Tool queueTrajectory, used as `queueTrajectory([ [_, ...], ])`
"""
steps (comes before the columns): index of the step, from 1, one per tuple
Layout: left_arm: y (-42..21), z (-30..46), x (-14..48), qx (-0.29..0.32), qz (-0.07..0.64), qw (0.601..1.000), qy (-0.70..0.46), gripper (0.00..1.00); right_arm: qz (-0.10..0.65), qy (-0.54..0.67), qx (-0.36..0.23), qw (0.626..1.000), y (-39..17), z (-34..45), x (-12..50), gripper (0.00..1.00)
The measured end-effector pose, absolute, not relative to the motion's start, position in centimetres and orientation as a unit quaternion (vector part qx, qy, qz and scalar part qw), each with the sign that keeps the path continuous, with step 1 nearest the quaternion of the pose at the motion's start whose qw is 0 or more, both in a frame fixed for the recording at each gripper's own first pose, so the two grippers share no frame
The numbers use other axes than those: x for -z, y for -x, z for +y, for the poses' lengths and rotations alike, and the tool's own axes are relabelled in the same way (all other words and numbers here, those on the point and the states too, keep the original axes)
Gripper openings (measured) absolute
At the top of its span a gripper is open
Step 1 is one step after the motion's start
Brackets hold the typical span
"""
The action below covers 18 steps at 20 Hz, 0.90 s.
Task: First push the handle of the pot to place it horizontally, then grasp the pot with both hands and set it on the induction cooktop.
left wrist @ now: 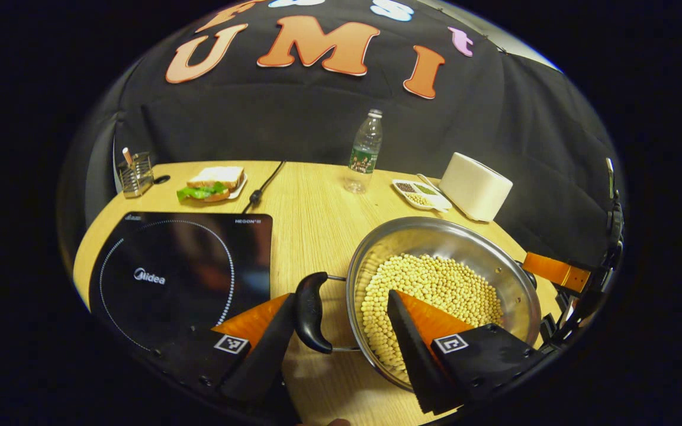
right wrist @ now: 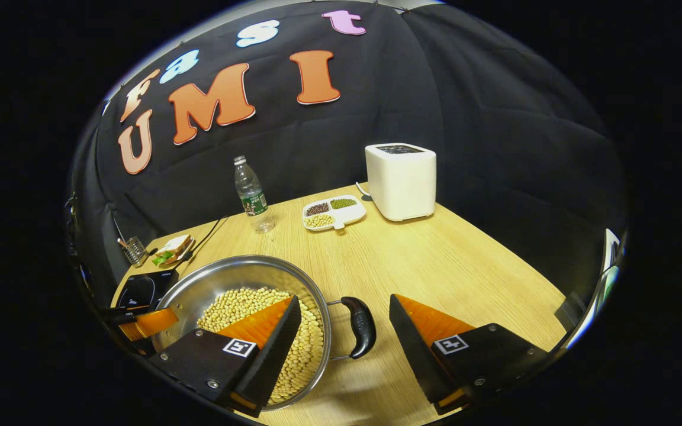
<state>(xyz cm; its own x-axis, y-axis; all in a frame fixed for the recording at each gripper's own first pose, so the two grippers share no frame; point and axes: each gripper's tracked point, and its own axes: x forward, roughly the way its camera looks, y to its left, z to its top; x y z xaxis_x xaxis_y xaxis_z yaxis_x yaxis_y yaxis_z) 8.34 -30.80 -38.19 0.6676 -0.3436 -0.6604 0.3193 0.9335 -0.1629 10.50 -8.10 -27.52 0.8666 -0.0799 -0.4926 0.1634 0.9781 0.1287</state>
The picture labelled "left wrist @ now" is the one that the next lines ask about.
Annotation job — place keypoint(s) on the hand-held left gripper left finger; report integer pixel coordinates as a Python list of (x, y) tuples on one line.
[(267, 355)]

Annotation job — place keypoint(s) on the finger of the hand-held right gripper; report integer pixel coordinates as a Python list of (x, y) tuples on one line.
[(554, 271)]

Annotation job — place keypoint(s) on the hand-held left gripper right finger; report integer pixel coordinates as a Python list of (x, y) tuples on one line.
[(415, 355)]

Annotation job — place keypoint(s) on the black induction cooktop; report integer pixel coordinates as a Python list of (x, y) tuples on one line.
[(187, 266)]

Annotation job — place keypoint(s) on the stainless steel pot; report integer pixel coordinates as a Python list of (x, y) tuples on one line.
[(436, 236)]

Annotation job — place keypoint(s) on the white toaster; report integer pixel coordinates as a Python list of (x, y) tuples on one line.
[(474, 186)]

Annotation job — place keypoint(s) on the white divided bean dish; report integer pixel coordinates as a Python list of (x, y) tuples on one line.
[(421, 194)]

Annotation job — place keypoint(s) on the sandwich with lettuce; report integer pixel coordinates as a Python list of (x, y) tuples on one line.
[(214, 180)]

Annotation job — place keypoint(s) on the clear plastic water bottle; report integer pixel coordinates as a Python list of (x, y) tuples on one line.
[(366, 151)]

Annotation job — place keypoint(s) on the black backdrop cloth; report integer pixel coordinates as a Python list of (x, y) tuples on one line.
[(293, 112)]

